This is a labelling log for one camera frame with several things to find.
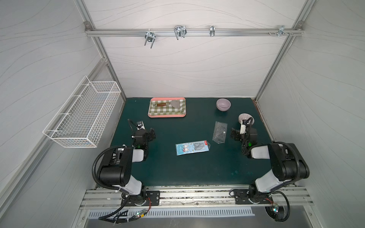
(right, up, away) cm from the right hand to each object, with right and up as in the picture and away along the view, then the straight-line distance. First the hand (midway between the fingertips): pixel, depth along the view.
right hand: (240, 128), depth 96 cm
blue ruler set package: (-33, -12, -5) cm, 36 cm away
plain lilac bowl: (-6, +17, +19) cm, 26 cm away
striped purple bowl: (+7, +8, +9) cm, 14 cm away
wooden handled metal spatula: (-45, +18, +20) cm, 53 cm away
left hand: (-65, -1, -2) cm, 65 cm away
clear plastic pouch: (-12, -4, +5) cm, 14 cm away
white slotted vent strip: (-65, -40, -26) cm, 81 cm away
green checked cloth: (-53, +13, +16) cm, 57 cm away
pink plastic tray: (-42, +8, +15) cm, 46 cm away
